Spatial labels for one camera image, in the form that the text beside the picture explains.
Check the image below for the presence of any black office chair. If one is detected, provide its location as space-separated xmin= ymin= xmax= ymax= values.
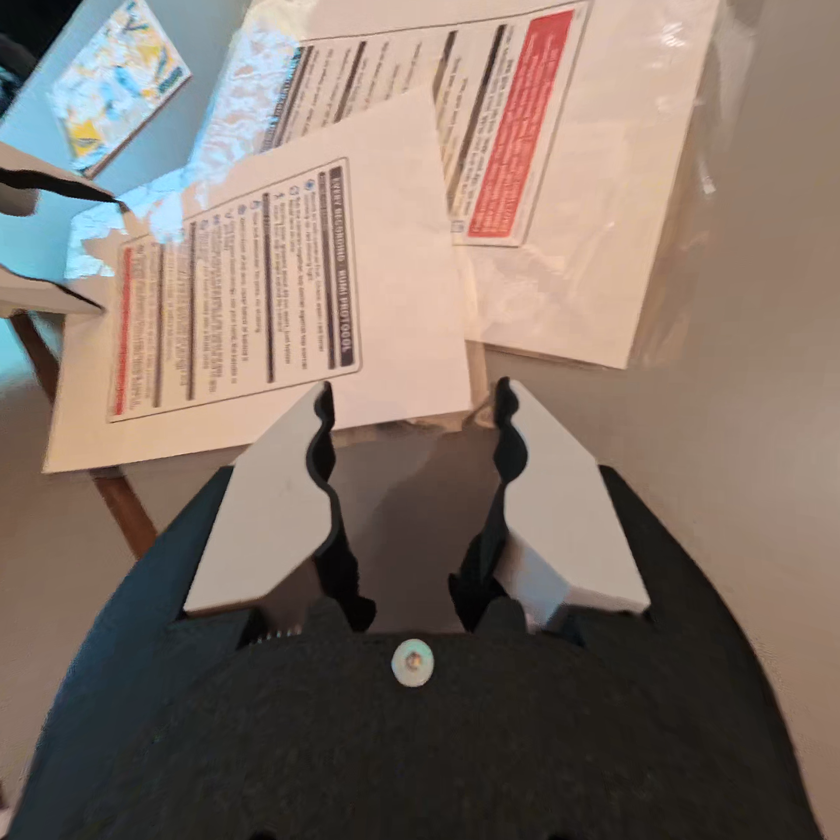
xmin=0 ymin=0 xmax=83 ymax=122

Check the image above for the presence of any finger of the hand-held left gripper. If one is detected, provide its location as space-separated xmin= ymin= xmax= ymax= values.
xmin=0 ymin=262 xmax=106 ymax=319
xmin=0 ymin=141 xmax=127 ymax=219

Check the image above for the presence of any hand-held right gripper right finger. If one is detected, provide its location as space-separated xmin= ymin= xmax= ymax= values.
xmin=448 ymin=376 xmax=652 ymax=634

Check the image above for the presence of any yellow car sticker sheet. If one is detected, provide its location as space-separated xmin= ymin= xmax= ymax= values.
xmin=47 ymin=0 xmax=194 ymax=179

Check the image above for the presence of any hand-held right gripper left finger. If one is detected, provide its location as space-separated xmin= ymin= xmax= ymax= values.
xmin=182 ymin=381 xmax=378 ymax=634

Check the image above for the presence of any white printed sheet red label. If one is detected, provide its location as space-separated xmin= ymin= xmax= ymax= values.
xmin=41 ymin=84 xmax=475 ymax=475
xmin=259 ymin=0 xmax=723 ymax=371

